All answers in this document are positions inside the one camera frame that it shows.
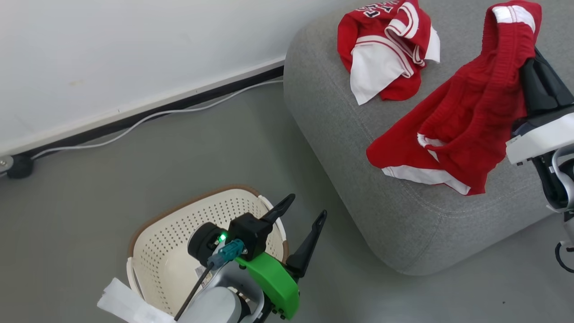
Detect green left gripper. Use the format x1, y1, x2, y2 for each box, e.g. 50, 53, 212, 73
235, 194, 328, 320

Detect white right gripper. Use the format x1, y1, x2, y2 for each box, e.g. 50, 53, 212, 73
506, 47, 574, 166

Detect red basketball shorts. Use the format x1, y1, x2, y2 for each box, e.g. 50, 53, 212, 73
366, 0, 542, 196

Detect red numbered basketball jersey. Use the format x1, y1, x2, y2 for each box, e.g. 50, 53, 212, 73
337, 0, 441, 106

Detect white perforated laundry basket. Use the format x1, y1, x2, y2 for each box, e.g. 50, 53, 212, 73
126, 184, 290, 317

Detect white crinkled sheet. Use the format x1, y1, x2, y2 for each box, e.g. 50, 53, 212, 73
96, 278, 176, 323

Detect black round caster foot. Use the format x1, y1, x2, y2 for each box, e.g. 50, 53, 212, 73
5, 155, 35, 179

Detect teal cable connector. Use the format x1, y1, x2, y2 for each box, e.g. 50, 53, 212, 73
207, 239, 246, 270

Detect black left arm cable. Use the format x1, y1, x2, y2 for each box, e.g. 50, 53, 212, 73
174, 262, 215, 321

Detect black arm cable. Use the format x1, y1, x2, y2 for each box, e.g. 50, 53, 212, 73
174, 262, 215, 321
555, 241, 574, 273

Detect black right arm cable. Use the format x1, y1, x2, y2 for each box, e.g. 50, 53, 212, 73
555, 241, 574, 273

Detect white floor cable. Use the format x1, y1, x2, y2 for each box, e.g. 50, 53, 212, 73
0, 80, 284, 176

